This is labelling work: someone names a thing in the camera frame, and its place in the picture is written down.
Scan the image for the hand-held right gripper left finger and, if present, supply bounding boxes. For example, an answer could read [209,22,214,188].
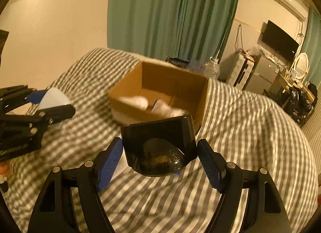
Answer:
[27,137,124,233]

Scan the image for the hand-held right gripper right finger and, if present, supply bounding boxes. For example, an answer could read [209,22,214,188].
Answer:
[197,139,293,233]

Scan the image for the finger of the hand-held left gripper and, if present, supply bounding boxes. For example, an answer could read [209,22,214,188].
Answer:
[0,85,47,113]
[0,105,76,134]

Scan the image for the pale blue triangular object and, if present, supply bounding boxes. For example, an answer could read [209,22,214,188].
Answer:
[40,87,73,110]

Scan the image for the black glossy case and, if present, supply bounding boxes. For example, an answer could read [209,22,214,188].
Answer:
[120,115,196,177]

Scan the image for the brown cardboard box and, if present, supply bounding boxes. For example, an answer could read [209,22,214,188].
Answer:
[108,60,209,133]

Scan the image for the white cloth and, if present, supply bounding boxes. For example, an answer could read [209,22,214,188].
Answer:
[118,96,149,110]
[151,100,191,118]

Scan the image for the clear plastic water bottle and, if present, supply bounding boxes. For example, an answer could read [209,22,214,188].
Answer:
[203,57,221,79]

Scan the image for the white suitcase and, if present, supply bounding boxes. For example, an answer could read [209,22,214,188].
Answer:
[225,52,257,91]

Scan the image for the silver refrigerator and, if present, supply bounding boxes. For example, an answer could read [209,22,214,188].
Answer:
[244,56,283,96]

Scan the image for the black plastic bag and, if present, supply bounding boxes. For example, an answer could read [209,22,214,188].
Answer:
[285,85,314,126]

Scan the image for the dark object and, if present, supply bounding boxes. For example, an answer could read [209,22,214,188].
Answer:
[165,57,190,68]

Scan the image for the white oval mirror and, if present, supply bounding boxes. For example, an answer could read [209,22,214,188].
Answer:
[292,52,311,78]

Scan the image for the wide green curtain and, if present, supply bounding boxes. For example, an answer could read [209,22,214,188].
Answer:
[108,0,243,61]

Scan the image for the narrow green curtain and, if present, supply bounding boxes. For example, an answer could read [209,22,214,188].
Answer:
[300,7,321,73]

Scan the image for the black wall television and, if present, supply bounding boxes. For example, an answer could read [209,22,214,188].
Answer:
[261,19,300,62]

